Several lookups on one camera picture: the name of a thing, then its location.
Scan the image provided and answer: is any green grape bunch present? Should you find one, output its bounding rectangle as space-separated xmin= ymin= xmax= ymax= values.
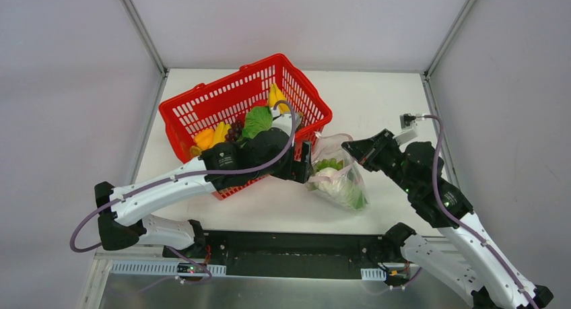
xmin=314 ymin=158 xmax=345 ymax=172

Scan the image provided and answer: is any clear zip top bag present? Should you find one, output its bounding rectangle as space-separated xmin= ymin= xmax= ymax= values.
xmin=305 ymin=132 xmax=368 ymax=212

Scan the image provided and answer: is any red plastic shopping basket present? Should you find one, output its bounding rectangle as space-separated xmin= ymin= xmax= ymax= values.
xmin=159 ymin=54 xmax=333 ymax=199

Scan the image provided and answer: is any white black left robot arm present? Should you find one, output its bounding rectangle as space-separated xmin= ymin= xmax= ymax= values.
xmin=95 ymin=127 xmax=312 ymax=258

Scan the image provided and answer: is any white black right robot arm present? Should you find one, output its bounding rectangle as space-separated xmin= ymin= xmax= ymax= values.
xmin=341 ymin=129 xmax=553 ymax=308

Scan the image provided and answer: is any green lettuce leaf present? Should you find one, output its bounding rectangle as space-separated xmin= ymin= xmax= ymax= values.
xmin=241 ymin=106 xmax=273 ymax=139

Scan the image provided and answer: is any yellow banana bunch back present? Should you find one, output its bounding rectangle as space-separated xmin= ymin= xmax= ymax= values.
xmin=267 ymin=83 xmax=291 ymax=116

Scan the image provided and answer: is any yellow banana bunch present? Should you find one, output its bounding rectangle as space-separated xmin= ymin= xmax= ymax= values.
xmin=209 ymin=122 xmax=231 ymax=148
xmin=267 ymin=83 xmax=291 ymax=116

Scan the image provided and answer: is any yellow banana bunch front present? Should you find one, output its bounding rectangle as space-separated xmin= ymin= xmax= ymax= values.
xmin=209 ymin=122 xmax=231 ymax=148

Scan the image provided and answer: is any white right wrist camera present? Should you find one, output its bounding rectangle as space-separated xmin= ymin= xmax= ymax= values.
xmin=394 ymin=113 xmax=422 ymax=146

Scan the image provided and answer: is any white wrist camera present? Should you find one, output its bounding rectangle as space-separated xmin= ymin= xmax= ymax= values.
xmin=394 ymin=113 xmax=422 ymax=146
xmin=271 ymin=113 xmax=302 ymax=135

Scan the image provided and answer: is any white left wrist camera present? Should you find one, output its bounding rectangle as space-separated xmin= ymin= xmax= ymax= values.
xmin=271 ymin=113 xmax=302 ymax=135

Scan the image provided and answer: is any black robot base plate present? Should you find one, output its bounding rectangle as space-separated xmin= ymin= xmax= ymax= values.
xmin=182 ymin=230 xmax=411 ymax=279

